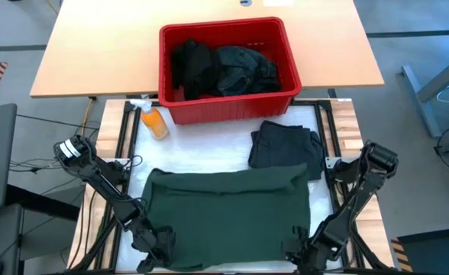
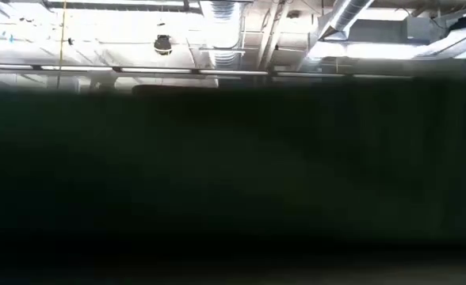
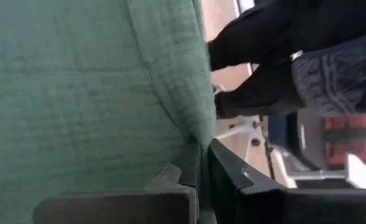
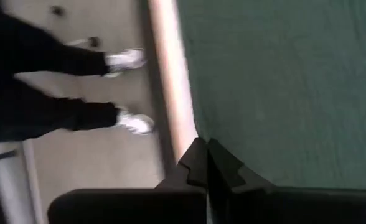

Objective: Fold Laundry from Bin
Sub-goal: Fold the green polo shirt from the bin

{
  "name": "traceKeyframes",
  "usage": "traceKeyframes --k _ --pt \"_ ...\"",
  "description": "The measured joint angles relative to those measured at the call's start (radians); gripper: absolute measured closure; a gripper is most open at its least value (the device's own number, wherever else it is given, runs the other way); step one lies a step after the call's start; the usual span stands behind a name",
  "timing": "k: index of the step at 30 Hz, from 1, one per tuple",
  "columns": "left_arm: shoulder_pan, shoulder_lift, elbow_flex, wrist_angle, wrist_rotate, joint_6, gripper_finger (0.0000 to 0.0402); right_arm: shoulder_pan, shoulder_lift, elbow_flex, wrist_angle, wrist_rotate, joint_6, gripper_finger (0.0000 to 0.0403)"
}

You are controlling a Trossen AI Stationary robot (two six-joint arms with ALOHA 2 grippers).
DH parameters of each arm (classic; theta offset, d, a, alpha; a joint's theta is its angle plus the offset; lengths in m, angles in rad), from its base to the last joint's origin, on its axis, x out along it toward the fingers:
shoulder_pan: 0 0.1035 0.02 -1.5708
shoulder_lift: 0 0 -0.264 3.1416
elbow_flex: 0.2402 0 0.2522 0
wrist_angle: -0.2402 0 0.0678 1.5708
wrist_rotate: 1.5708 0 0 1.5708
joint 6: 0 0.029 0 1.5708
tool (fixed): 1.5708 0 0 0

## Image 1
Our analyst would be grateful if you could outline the light wooden desk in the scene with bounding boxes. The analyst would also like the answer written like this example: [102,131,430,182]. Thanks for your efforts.
[29,0,385,99]

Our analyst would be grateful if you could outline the silver metal bracket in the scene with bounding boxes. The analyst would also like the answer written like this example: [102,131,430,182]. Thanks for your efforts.
[325,155,343,170]

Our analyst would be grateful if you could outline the dark navy garment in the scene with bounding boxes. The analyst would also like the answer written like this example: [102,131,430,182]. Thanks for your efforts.
[248,120,325,181]

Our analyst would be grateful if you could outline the grey metal table leg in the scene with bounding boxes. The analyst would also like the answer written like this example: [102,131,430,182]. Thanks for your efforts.
[401,49,449,138]

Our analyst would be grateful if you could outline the black aluminium table frame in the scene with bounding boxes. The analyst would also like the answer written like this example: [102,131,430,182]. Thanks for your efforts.
[69,99,396,275]

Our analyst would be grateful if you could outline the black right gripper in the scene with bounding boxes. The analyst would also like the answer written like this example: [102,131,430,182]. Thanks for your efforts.
[283,228,339,274]

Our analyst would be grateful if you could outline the orange spray bottle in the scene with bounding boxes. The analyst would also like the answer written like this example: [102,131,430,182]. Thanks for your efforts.
[129,98,170,141]

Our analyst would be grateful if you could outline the black garment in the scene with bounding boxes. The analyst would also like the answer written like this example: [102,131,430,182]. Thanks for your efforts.
[170,37,221,101]

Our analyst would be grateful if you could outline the green button shirt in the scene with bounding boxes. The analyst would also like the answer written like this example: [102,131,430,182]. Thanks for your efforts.
[140,163,312,272]

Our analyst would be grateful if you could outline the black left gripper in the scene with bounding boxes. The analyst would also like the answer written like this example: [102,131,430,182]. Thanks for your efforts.
[130,218,175,274]

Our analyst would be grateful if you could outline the red plastic bin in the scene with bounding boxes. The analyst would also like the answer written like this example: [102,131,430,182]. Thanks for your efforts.
[158,16,302,126]

